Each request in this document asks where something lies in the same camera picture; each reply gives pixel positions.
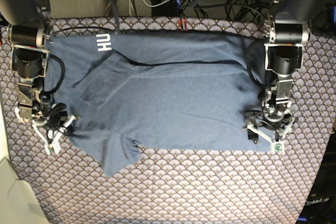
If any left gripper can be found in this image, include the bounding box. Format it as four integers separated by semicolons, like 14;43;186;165
244;101;296;143

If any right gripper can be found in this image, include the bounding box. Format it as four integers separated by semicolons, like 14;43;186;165
14;95;78;155

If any blue T-shirt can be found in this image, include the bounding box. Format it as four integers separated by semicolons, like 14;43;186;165
47;31;270;176

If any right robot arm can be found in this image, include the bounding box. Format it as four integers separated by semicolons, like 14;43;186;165
1;0;76;155

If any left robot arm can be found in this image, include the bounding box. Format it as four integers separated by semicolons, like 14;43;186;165
244;0;326;145

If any fan-patterned tablecloth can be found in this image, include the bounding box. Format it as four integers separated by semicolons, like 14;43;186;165
1;27;335;223

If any beige plastic bin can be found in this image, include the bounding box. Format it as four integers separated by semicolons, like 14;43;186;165
1;105;49;223

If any black OpenArm base stand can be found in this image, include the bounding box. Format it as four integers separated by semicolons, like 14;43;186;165
296;133;335;223

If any red table clamp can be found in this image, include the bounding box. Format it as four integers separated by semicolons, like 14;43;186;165
178;18;188;31

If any black box under table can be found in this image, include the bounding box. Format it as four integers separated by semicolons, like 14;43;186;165
151;0;179;17

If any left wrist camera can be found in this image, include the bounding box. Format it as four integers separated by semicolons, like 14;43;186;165
270;141;285;154

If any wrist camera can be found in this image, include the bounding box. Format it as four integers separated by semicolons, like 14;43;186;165
44;143;61;155
270;141;285;154

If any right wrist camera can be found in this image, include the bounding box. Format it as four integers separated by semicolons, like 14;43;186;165
44;143;61;155

